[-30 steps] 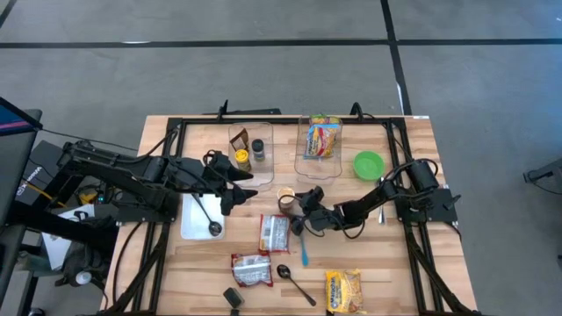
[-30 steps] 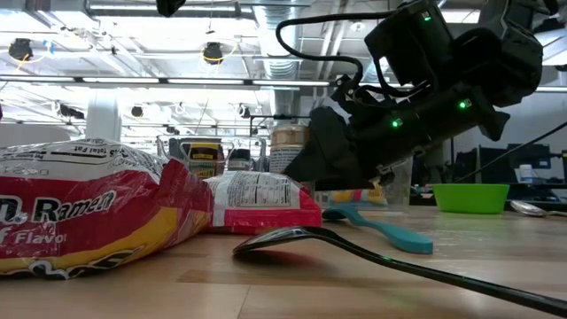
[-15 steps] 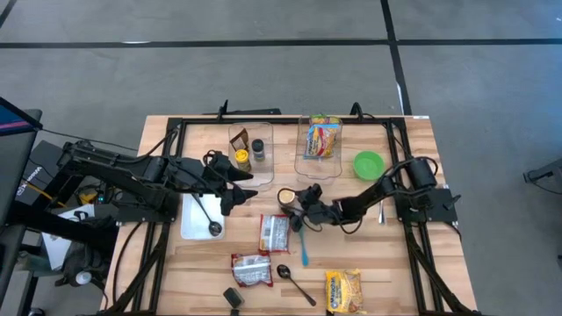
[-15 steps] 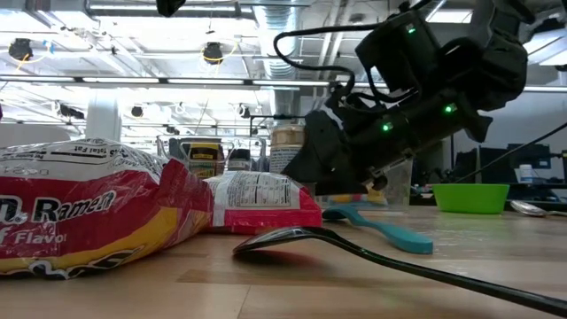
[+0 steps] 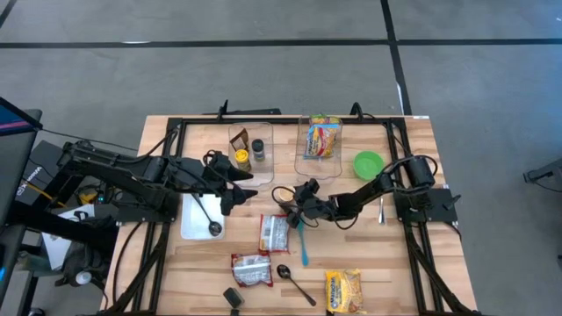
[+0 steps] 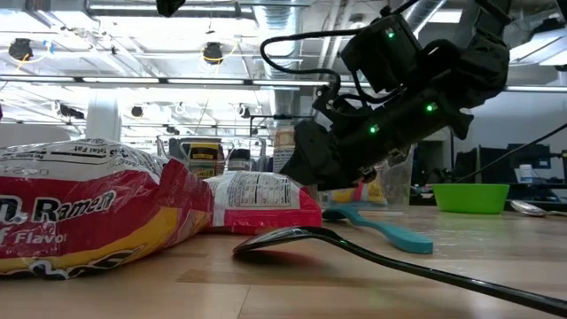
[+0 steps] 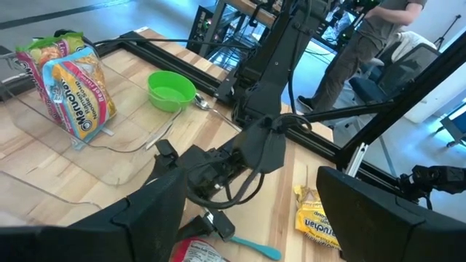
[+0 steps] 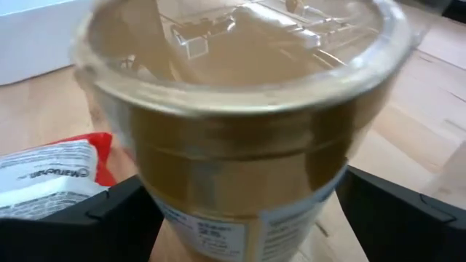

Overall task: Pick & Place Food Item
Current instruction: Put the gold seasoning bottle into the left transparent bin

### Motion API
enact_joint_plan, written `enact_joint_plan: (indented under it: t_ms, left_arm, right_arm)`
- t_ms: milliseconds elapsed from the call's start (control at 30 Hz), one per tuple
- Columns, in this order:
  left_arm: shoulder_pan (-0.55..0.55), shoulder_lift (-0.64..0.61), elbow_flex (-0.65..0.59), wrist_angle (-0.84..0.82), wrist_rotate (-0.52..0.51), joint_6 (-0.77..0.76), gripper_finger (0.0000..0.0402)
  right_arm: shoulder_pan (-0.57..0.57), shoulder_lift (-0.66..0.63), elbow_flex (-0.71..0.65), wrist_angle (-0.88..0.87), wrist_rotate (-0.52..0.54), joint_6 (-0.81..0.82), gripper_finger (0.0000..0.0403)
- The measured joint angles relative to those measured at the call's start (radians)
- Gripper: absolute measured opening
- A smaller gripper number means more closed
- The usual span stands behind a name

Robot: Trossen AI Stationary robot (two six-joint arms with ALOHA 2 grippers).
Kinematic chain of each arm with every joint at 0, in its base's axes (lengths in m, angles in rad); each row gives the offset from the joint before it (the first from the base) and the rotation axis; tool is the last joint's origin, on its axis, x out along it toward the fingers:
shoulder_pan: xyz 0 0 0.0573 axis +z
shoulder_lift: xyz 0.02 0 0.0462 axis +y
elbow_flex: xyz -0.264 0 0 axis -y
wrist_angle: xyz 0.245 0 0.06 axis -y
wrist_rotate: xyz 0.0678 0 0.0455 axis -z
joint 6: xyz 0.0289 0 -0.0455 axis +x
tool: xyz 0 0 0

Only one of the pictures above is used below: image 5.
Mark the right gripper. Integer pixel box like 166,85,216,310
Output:
285,178,337,228

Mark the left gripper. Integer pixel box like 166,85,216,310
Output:
175,153,259,216

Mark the yellow lid jar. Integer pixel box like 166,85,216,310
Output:
234,148,252,173

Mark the black lid spice jar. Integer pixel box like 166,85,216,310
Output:
250,138,266,162

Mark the brown snack pouch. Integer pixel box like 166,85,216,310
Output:
229,128,250,154

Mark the blue beef ramen packet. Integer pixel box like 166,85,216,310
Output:
304,123,342,160

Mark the lime chili shrimp ramen packet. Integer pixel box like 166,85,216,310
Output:
309,114,342,128

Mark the clear plastic bin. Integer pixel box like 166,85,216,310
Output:
227,121,275,188
293,114,343,181

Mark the red ramen noodle packet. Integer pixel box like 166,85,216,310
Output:
230,253,274,289
257,213,291,254

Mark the teal plastic spoon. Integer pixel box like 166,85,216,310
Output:
296,221,310,268

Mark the black spoon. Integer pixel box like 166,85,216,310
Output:
192,195,223,237
276,263,317,307

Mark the white rectangular tray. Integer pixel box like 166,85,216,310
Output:
180,192,226,241

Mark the green plastic bowl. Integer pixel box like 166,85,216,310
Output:
352,150,386,182

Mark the yellow ramen noodle packet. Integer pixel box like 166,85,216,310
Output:
324,269,365,315

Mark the white paper sheet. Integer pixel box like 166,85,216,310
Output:
41,204,96,271

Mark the black box white lettering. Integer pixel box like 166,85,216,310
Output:
15,140,67,207

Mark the dark computer monitor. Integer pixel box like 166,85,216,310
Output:
0,96,44,229

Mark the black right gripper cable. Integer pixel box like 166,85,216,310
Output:
270,184,299,207

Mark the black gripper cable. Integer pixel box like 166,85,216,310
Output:
202,149,220,170
270,184,299,207

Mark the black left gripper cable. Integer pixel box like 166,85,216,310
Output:
202,149,220,170

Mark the black clamp bracket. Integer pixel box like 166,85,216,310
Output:
204,99,282,118
349,102,374,122

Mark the black metal rig frame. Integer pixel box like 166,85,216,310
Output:
103,114,482,316

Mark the small black table camera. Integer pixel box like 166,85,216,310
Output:
222,287,245,310

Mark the thin black floor cable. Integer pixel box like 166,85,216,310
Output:
41,128,140,153

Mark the yellow cable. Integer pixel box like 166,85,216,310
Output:
32,182,96,207

